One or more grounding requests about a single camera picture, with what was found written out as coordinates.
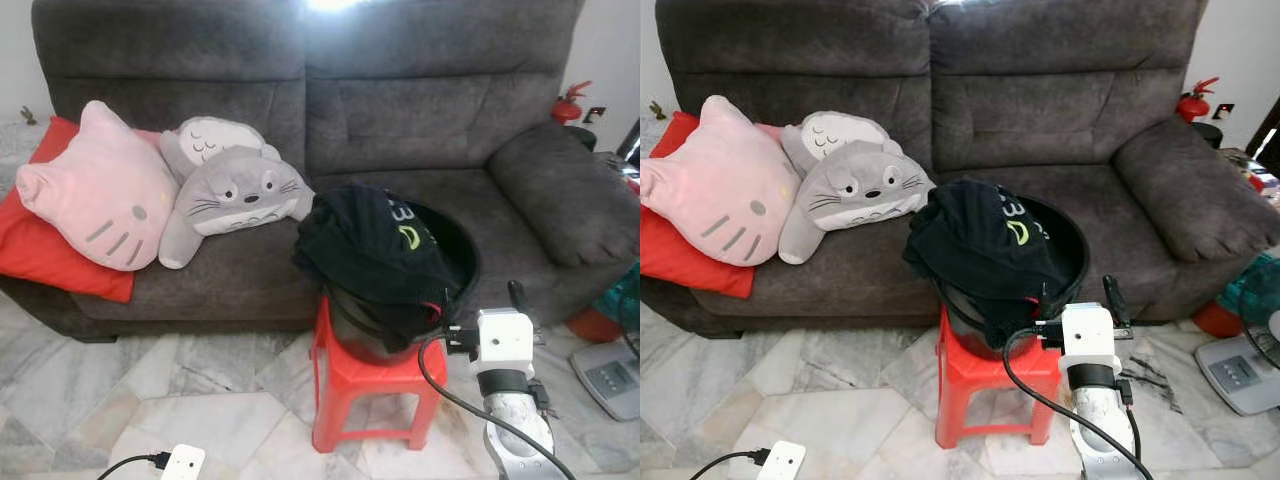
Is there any red round plastic tub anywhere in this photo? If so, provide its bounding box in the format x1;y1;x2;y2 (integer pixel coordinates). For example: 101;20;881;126
565;308;623;344
1190;298;1248;339

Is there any lace covered side table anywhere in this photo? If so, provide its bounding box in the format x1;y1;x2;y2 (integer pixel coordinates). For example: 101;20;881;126
0;120;53;191
640;115;673;161

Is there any teal plastic crate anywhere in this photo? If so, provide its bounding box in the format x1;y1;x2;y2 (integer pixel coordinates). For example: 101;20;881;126
590;262;641;339
1215;252;1280;336

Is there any grey totoro plush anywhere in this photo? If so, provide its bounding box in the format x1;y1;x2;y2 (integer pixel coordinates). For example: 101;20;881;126
778;140;937;267
157;145;317;271

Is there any red plastic stool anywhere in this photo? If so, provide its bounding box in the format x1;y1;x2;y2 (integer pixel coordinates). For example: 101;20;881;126
935;300;1064;451
310;295;450;455

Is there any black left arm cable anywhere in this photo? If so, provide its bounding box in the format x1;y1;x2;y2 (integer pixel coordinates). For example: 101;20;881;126
690;448;772;480
97;452;174;480

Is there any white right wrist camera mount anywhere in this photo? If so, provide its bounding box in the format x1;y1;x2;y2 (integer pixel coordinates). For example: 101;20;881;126
470;308;537;374
1058;302;1124;370

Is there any red fire extinguisher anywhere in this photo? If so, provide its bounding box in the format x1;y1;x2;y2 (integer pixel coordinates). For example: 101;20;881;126
552;80;594;127
1175;76;1222;124

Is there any pink cat plush pillow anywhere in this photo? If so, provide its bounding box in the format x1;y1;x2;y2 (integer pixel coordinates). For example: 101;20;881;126
640;95;802;269
15;100;183;272

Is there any black round laundry basket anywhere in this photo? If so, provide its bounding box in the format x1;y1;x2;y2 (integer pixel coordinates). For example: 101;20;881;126
935;190;1092;363
320;195;484;367

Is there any red cushion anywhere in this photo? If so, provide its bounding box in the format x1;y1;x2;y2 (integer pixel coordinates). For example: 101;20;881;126
640;110;791;300
0;115;166;304

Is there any pale sleeping totoro plush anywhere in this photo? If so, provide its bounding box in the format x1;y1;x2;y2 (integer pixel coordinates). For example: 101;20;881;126
160;116;283;186
780;110;894;181

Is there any dark grey fabric sofa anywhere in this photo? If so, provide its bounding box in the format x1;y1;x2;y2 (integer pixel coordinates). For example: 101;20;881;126
640;0;1280;339
0;0;641;344

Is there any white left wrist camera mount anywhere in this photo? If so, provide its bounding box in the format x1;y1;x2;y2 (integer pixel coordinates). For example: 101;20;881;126
160;443;207;480
757;440;808;480

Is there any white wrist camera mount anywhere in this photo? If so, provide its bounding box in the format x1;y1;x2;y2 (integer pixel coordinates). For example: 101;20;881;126
160;443;207;480
1058;302;1124;370
757;440;808;480
470;308;537;374

